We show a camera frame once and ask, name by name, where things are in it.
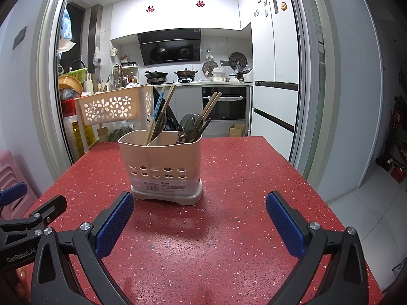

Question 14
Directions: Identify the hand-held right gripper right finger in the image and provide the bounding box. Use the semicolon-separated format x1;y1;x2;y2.
266;191;371;305

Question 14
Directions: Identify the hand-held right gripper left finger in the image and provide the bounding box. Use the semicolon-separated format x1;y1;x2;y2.
30;191;136;305

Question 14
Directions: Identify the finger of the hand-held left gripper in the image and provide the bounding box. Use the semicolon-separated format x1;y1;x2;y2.
0;195;67;234
0;182;27;207

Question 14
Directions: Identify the beige plastic utensil holder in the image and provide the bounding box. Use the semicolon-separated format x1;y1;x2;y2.
118;130;204;206

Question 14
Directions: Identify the dark grey spoon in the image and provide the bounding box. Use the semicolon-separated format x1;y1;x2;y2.
152;110;170;142
187;114;205;143
176;113;197;144
191;118;212;143

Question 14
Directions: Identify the blue patterned chopstick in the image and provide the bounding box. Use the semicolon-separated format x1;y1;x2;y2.
148;86;166;135

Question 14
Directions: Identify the person's left hand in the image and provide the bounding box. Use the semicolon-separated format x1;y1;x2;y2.
11;265;32;299

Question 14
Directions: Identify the pink plastic stool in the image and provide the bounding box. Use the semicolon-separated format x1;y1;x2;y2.
0;150;42;210

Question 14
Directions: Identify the yellow oil bottle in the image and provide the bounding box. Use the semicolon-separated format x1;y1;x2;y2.
70;119;96;153

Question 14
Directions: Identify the bag of green vegetables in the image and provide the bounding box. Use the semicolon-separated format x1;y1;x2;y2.
107;123;132;142

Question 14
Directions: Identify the red basin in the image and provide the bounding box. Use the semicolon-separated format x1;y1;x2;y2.
61;97;80;117

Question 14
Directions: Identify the beige flower-cutout storage rack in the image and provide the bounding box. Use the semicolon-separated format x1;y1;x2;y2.
74;85;155;153

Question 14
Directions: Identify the black plastic bag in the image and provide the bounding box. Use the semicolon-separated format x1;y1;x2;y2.
153;87;179;132

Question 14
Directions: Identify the orange basin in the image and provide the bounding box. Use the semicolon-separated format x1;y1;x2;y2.
58;75;84;92

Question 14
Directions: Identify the black built-in oven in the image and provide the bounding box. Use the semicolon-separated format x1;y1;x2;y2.
201;86;247;122

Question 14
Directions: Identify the green plastic basket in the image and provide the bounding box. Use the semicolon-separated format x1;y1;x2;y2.
59;68;87;81

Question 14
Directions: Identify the spice rack with bottles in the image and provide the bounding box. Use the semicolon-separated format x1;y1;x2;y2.
113;62;140;88

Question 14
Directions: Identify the black wok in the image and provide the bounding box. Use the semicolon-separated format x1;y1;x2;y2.
144;70;169;83

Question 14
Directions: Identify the dark pot with lid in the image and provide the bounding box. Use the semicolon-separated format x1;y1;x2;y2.
174;68;199;79

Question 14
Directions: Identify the white refrigerator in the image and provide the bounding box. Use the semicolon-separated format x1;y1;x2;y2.
240;0;301;162

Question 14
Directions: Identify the hanging blue packet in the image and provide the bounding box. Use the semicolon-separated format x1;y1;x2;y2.
59;8;77;53

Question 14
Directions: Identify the black range hood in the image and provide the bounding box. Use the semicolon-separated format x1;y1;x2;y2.
137;28;202;66

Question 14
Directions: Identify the grey sliding door frame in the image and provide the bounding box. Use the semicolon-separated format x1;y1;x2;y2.
36;0;326;174

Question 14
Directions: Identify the dark wall switch panel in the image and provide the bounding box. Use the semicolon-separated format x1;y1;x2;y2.
13;26;27;50

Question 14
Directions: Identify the large round wall trivet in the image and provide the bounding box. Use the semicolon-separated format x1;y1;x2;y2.
229;52;249;70

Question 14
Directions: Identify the small round wall trivet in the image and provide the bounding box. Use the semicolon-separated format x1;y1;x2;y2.
202;60;219;76

